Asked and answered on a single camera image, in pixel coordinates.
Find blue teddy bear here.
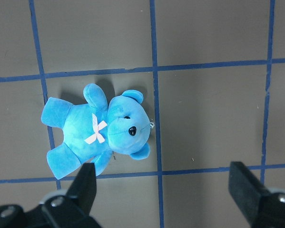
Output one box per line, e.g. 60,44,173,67
41,84,153,180

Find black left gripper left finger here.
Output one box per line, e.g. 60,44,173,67
0,163,101,228

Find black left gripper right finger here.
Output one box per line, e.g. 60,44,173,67
228,161,285,228

